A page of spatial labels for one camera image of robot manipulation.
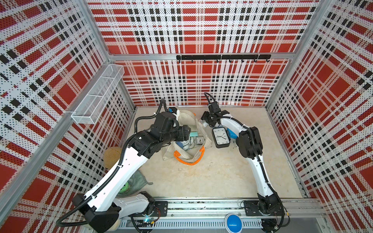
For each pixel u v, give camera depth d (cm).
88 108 90
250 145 65
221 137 99
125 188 77
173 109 59
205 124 101
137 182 82
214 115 85
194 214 74
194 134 97
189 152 94
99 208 36
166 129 49
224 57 89
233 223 69
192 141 95
